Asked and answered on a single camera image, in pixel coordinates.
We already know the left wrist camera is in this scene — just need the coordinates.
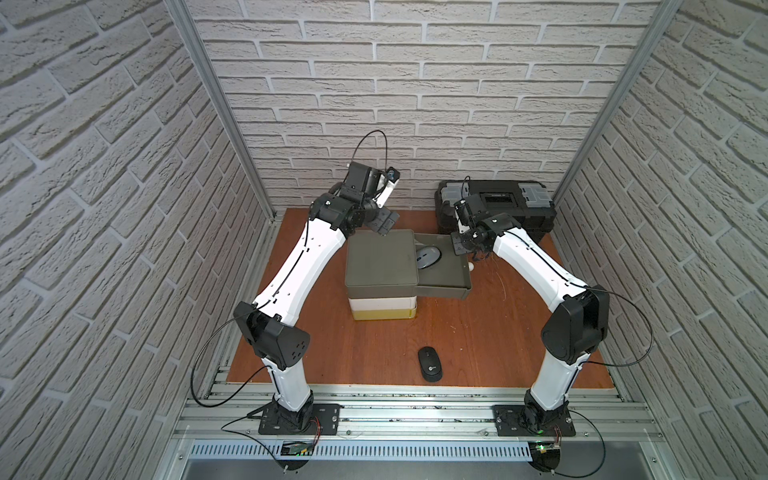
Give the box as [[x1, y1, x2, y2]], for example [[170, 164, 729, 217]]
[[376, 167, 401, 208]]

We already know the black plastic toolbox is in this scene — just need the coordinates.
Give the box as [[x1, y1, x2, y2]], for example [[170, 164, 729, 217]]
[[434, 180, 556, 243]]

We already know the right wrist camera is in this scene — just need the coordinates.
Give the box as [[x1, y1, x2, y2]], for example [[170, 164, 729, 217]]
[[454, 199, 471, 234]]

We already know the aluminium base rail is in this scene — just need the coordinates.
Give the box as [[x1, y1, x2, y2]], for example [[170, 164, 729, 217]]
[[172, 384, 665, 462]]

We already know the base cable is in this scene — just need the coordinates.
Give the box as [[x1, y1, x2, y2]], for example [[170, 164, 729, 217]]
[[533, 413, 607, 479], [189, 311, 301, 470]]

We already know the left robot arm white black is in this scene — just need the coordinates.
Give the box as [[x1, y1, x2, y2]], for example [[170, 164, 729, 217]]
[[234, 162, 400, 423]]

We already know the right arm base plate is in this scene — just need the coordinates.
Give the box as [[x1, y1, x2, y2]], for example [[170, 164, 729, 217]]
[[492, 402, 576, 437]]

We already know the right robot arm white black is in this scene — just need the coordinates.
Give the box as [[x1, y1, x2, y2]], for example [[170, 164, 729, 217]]
[[452, 194, 610, 423]]

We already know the grey computer mouse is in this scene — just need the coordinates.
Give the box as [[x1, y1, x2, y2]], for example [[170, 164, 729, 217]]
[[416, 245, 442, 270]]

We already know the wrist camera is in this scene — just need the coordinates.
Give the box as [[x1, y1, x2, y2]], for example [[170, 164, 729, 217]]
[[454, 199, 471, 234], [376, 167, 401, 208]]

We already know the right base cable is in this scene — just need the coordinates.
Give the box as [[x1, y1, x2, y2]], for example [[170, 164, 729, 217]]
[[533, 413, 607, 479]]

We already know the three-drawer storage box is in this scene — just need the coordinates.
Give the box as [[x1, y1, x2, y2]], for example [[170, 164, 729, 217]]
[[345, 230, 472, 321]]

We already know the black computer mouse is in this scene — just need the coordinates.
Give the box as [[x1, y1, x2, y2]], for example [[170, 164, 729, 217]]
[[417, 346, 443, 383]]

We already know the left base cable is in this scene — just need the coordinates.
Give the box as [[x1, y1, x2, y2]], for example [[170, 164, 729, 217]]
[[189, 311, 301, 470]]

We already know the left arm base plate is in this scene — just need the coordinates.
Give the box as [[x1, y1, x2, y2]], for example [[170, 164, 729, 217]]
[[258, 401, 342, 436]]

